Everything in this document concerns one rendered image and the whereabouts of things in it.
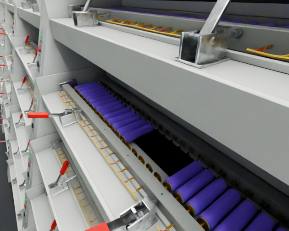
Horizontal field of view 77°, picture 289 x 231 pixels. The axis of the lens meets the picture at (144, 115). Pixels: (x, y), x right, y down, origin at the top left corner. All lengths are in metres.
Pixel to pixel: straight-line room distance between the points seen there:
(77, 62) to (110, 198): 0.42
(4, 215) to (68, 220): 1.04
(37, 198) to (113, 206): 0.56
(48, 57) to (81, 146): 0.29
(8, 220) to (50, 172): 0.91
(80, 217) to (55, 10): 0.49
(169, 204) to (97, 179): 0.12
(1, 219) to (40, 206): 0.72
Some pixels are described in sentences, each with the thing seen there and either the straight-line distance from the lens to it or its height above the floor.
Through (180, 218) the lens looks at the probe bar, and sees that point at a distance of 0.24.
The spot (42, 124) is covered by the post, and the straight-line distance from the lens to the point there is 0.64.
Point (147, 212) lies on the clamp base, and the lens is 0.25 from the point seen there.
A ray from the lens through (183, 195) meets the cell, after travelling 0.26.
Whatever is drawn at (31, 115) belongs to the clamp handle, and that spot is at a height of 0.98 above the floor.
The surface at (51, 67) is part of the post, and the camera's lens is 0.57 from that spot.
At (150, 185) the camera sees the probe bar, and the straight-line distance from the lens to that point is 0.26.
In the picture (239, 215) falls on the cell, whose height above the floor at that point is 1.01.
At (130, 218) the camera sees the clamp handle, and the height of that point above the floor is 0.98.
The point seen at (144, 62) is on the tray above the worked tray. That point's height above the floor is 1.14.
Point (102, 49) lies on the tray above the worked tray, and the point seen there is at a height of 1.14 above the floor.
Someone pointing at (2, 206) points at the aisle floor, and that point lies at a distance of 1.56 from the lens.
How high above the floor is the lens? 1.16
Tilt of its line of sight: 20 degrees down
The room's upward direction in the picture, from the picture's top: 18 degrees clockwise
